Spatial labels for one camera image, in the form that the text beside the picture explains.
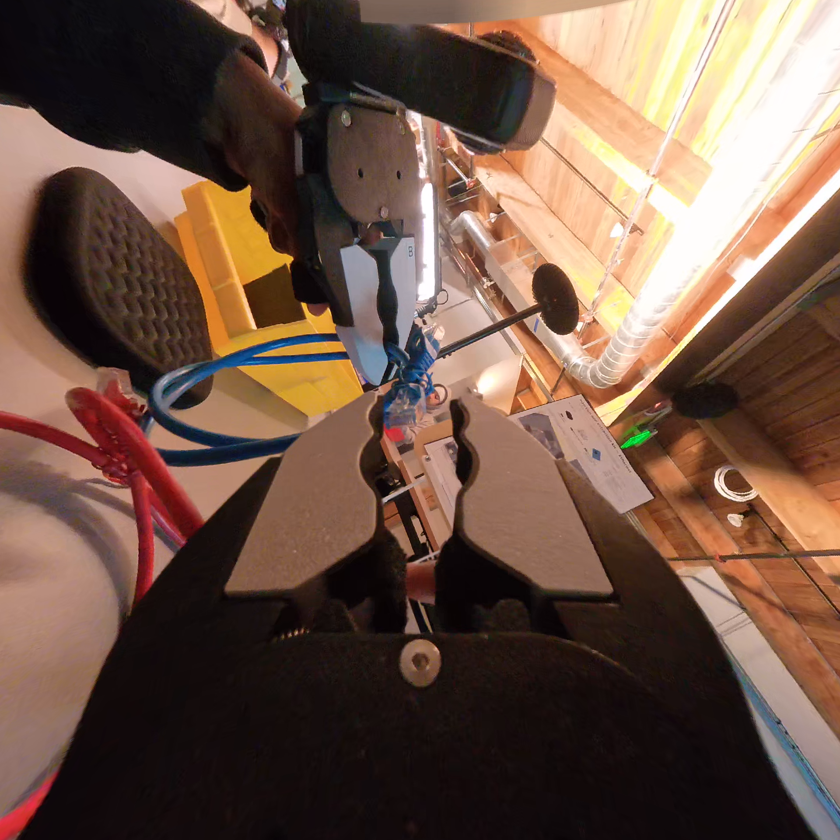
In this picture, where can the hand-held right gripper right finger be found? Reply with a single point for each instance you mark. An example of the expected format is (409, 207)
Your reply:
(525, 512)

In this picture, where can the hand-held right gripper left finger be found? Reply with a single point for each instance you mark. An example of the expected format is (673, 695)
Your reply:
(308, 505)

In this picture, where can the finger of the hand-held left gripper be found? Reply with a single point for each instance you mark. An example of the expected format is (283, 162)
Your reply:
(407, 275)
(358, 308)

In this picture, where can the yellow plastic bin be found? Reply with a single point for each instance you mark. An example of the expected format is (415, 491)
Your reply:
(223, 262)

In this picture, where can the person's left forearm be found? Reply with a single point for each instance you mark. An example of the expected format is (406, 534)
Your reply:
(98, 65)

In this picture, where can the person's right hand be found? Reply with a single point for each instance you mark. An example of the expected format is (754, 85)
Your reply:
(421, 584)

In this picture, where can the person's left hand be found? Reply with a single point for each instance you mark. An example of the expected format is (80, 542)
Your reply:
(262, 144)

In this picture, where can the printed instruction poster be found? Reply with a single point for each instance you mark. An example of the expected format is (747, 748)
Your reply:
(590, 453)

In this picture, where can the green exit sign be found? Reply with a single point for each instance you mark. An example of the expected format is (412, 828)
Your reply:
(638, 438)

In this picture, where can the black disc on pole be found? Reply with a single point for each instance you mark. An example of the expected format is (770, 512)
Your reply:
(556, 298)

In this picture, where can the ceiling spotlight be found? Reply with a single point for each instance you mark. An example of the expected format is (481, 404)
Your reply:
(736, 520)

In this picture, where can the black round ceiling disc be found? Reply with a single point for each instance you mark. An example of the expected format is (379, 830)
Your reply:
(705, 400)

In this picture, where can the silver ventilation duct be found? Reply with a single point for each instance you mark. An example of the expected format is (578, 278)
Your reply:
(623, 354)

